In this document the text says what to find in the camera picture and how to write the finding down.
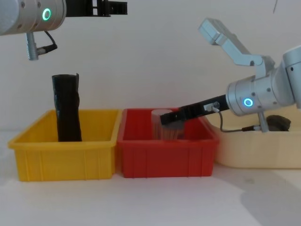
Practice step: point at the yellow plastic bin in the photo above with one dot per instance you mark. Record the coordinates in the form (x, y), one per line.
(61, 160)

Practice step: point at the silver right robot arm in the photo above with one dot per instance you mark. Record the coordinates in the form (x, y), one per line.
(258, 96)

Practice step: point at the black rolled plastic bags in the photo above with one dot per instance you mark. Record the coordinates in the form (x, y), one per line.
(68, 108)

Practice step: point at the red plastic bin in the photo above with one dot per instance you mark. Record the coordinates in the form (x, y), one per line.
(164, 157)

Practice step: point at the dark green lumpy object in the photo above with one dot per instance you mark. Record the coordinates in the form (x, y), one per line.
(279, 122)

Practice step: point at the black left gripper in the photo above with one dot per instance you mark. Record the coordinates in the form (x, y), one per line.
(78, 7)

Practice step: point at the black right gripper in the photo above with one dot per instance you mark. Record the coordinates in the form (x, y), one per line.
(204, 108)

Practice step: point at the cream plastic bin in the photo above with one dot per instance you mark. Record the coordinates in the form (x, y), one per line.
(258, 150)

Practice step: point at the clear cup of wooden sticks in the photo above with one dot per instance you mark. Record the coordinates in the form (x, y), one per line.
(168, 134)

